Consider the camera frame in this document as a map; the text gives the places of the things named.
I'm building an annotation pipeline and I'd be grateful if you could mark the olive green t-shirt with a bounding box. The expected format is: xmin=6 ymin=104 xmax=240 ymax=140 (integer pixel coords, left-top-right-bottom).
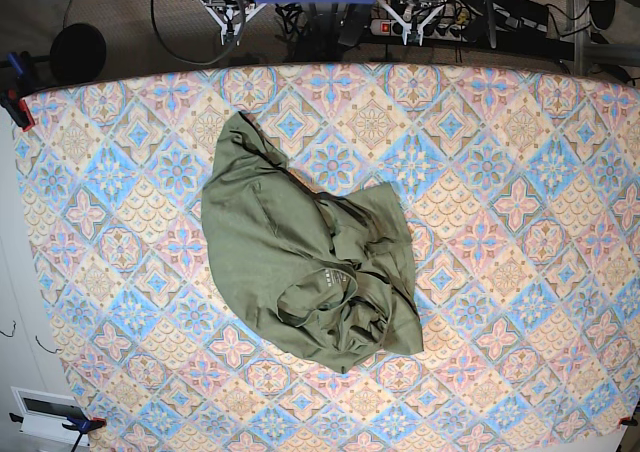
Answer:
xmin=201 ymin=113 xmax=424 ymax=373

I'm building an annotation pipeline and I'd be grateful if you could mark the red black clamp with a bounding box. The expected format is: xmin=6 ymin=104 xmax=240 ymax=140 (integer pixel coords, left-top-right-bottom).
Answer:
xmin=9 ymin=413 xmax=106 ymax=451
xmin=1 ymin=51 xmax=35 ymax=132

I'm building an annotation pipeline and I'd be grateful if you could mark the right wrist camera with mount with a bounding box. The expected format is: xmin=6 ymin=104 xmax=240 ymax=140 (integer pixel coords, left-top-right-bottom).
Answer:
xmin=196 ymin=0 xmax=266 ymax=45

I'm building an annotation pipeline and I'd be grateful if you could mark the white power strip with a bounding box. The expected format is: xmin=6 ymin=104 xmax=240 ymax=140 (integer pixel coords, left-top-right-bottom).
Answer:
xmin=369 ymin=17 xmax=466 ymax=42

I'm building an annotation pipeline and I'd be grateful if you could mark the patterned colourful tablecloth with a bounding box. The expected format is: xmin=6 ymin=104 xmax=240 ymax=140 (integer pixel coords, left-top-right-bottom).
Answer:
xmin=9 ymin=64 xmax=639 ymax=451

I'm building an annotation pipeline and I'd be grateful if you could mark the red black clamp upper left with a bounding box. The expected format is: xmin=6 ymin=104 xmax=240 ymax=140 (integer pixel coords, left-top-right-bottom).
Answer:
xmin=1 ymin=51 xmax=35 ymax=132

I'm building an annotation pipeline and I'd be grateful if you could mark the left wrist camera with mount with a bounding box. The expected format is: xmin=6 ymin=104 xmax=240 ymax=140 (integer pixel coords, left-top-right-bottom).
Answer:
xmin=370 ymin=0 xmax=449 ymax=46

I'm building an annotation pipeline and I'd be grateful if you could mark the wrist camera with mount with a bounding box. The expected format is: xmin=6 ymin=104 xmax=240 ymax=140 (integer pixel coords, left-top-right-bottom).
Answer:
xmin=196 ymin=0 xmax=266 ymax=45
xmin=370 ymin=0 xmax=449 ymax=46

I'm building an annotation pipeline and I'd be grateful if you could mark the red black clamp lower left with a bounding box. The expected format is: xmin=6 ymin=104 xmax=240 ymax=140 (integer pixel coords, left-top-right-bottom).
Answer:
xmin=9 ymin=413 xmax=106 ymax=451

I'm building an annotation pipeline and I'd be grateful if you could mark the red clamp lower right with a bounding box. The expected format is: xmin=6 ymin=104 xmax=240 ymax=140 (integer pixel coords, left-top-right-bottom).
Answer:
xmin=618 ymin=416 xmax=639 ymax=427

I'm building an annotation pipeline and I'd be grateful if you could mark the white wall outlet box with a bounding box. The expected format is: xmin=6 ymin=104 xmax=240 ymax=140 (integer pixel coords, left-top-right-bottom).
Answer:
xmin=11 ymin=386 xmax=83 ymax=445

